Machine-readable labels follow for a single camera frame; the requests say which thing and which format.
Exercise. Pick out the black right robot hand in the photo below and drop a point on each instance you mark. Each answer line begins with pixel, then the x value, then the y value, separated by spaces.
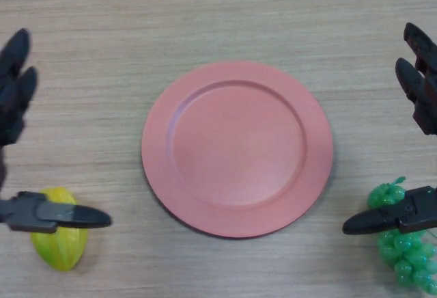
pixel 416 212

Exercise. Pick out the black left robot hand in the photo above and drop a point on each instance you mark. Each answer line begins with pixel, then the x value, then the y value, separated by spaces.
pixel 34 216

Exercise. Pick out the yellow green starfruit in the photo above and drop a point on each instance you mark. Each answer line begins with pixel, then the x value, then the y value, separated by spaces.
pixel 65 250

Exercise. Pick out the pink round plate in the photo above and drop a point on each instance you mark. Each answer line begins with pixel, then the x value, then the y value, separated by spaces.
pixel 239 147

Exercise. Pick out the green plastic grape bunch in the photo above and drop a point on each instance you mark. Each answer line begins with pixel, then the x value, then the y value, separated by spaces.
pixel 409 260

